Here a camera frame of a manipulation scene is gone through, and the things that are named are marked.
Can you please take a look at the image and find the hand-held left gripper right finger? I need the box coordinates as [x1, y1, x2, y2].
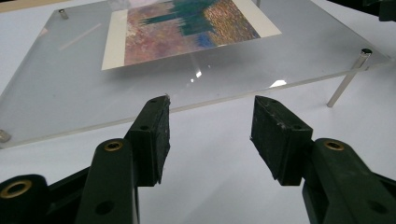
[250, 95, 396, 224]

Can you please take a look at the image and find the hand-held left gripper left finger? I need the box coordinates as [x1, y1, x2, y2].
[74, 94, 172, 224]

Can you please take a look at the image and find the clear acrylic picture frame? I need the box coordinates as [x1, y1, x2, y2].
[0, 0, 391, 149]

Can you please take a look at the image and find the white table sheet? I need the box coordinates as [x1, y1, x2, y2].
[0, 0, 396, 224]

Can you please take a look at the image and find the colourful painting print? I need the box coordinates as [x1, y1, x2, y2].
[101, 0, 283, 71]

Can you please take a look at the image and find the long silver frame leg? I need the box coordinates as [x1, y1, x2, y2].
[326, 48, 374, 108]

